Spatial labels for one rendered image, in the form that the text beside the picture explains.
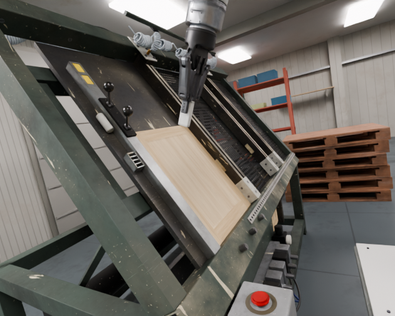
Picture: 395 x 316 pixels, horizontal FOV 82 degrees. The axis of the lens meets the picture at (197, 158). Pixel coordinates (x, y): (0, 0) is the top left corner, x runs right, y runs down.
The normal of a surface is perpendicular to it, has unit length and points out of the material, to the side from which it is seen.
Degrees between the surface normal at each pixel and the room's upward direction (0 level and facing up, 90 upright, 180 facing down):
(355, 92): 90
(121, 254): 90
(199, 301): 58
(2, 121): 90
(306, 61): 90
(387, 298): 1
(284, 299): 0
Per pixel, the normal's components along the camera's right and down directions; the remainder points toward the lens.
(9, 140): 0.86, -0.11
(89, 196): -0.48, 0.20
